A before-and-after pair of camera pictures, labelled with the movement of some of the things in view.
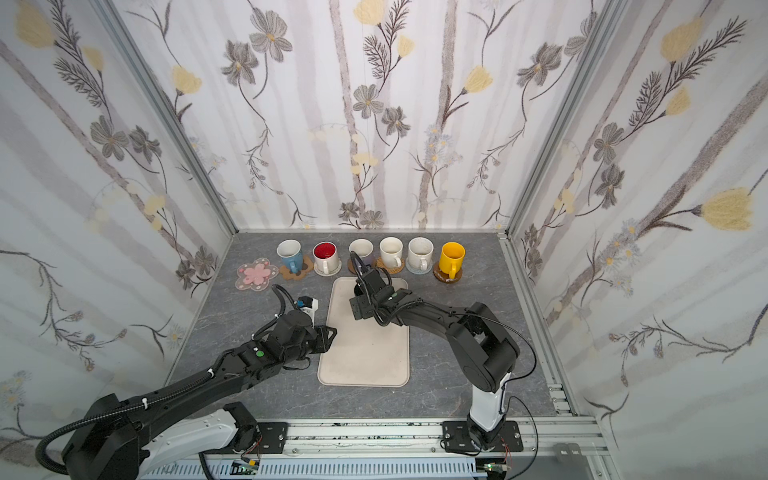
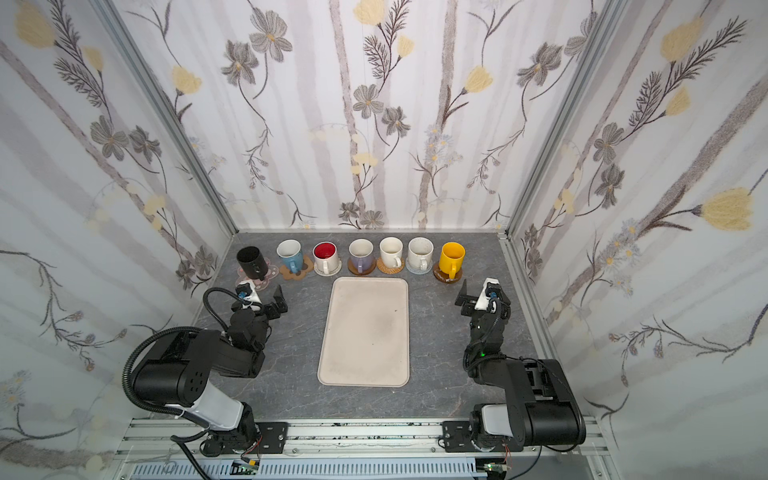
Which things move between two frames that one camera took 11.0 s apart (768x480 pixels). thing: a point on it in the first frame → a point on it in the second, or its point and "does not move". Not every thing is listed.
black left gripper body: (324, 337) → (270, 309)
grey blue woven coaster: (419, 272) does not move
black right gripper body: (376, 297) → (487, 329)
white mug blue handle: (290, 252) does not move
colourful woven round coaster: (327, 274) does not move
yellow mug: (451, 259) does not move
